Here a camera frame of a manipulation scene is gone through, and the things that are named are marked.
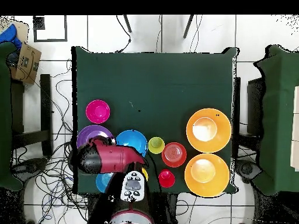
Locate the cardboard box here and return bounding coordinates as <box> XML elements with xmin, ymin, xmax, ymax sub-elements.
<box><xmin>10</xmin><ymin>43</ymin><xmax>42</xmax><ymax>85</ymax></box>

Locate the dark green table cloth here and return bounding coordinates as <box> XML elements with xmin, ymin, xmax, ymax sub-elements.
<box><xmin>71</xmin><ymin>45</ymin><xmax>239</xmax><ymax>195</ymax></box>

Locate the black wheeled floor base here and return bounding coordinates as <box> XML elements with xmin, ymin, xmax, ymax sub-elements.
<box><xmin>11</xmin><ymin>157</ymin><xmax>48</xmax><ymax>179</ymax></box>
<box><xmin>235</xmin><ymin>159</ymin><xmax>263</xmax><ymax>181</ymax></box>

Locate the yellow-green cup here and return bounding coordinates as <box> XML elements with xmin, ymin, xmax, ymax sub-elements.
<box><xmin>148</xmin><ymin>136</ymin><xmax>165</xmax><ymax>155</ymax></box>

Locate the black stand panel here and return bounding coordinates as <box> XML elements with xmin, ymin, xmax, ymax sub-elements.
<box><xmin>246</xmin><ymin>78</ymin><xmax>266</xmax><ymax>137</ymax></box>

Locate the purple bowl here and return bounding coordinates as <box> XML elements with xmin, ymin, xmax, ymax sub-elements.
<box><xmin>77</xmin><ymin>124</ymin><xmax>116</xmax><ymax>150</ymax></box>

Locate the small red-orange bowl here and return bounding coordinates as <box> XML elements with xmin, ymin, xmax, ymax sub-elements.
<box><xmin>161</xmin><ymin>142</ymin><xmax>187</xmax><ymax>168</ymax></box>

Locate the red cup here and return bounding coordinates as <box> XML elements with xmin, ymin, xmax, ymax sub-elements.
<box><xmin>158</xmin><ymin>169</ymin><xmax>176</xmax><ymax>188</ymax></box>

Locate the black tripod leg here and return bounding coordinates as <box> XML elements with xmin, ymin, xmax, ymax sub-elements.
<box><xmin>123</xmin><ymin>15</ymin><xmax>132</xmax><ymax>33</ymax></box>
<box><xmin>183</xmin><ymin>15</ymin><xmax>194</xmax><ymax>39</ymax></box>

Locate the tangle of cables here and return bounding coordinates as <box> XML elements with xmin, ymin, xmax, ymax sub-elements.
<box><xmin>11</xmin><ymin>59</ymin><xmax>94</xmax><ymax>224</ymax></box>

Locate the white box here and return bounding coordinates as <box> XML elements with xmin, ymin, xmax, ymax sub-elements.
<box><xmin>290</xmin><ymin>85</ymin><xmax>299</xmax><ymax>172</ymax></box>

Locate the large orange bowl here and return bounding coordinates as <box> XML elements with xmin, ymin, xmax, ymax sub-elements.
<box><xmin>184</xmin><ymin>153</ymin><xmax>231</xmax><ymax>198</ymax></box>
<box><xmin>186</xmin><ymin>107</ymin><xmax>232</xmax><ymax>154</ymax></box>

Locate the black square floor frame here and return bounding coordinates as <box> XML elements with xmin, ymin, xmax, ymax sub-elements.
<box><xmin>33</xmin><ymin>15</ymin><xmax>68</xmax><ymax>43</ymax></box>

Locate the small pink bowl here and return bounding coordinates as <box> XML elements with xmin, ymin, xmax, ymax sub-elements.
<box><xmin>85</xmin><ymin>99</ymin><xmax>111</xmax><ymax>124</ymax></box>

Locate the green covered side table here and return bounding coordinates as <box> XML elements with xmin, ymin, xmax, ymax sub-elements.
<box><xmin>0</xmin><ymin>41</ymin><xmax>24</xmax><ymax>192</ymax></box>
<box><xmin>253</xmin><ymin>44</ymin><xmax>299</xmax><ymax>197</ymax></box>

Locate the blue cloth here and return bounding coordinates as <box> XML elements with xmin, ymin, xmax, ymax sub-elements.
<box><xmin>0</xmin><ymin>24</ymin><xmax>22</xmax><ymax>51</ymax></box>

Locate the yellow cup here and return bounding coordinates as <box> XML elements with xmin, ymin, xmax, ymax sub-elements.
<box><xmin>141</xmin><ymin>167</ymin><xmax>150</xmax><ymax>182</ymax></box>

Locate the small light blue bowl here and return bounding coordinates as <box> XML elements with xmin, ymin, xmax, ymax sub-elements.
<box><xmin>95</xmin><ymin>171</ymin><xmax>115</xmax><ymax>194</ymax></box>

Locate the black bench frame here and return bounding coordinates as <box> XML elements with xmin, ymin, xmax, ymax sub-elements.
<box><xmin>10</xmin><ymin>73</ymin><xmax>54</xmax><ymax>157</ymax></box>

